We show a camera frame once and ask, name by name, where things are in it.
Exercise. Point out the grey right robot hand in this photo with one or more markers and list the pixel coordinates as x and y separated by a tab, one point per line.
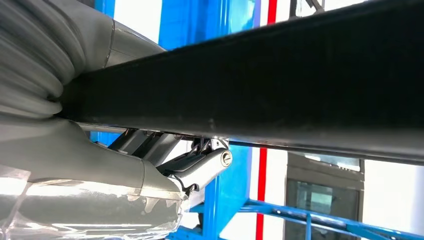
82	172

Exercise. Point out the blue metal shelf rack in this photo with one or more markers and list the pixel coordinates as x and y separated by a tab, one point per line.
228	198

